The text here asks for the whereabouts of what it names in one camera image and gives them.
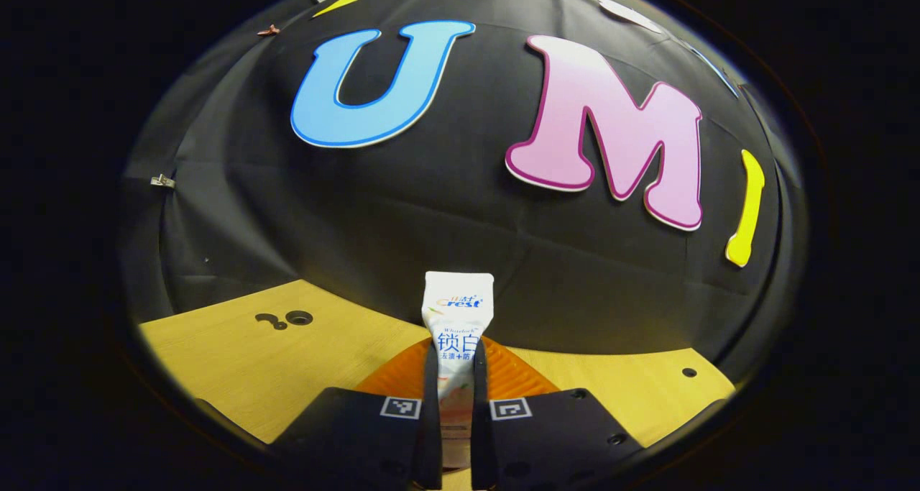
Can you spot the copper-coloured clip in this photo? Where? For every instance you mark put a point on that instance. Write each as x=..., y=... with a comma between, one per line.
x=269, y=29

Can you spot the black backdrop cloth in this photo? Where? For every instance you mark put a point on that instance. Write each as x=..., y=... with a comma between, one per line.
x=431, y=218

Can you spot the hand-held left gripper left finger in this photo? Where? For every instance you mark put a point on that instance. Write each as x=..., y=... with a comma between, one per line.
x=430, y=419

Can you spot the silver clip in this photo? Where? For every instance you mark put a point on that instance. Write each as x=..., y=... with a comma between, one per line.
x=162, y=181

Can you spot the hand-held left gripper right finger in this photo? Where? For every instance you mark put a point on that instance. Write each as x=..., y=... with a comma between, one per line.
x=481, y=433

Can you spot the white toothpaste tube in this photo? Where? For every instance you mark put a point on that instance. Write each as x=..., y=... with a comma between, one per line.
x=458, y=311

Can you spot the wooden desktop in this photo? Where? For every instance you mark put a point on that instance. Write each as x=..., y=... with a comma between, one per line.
x=237, y=361

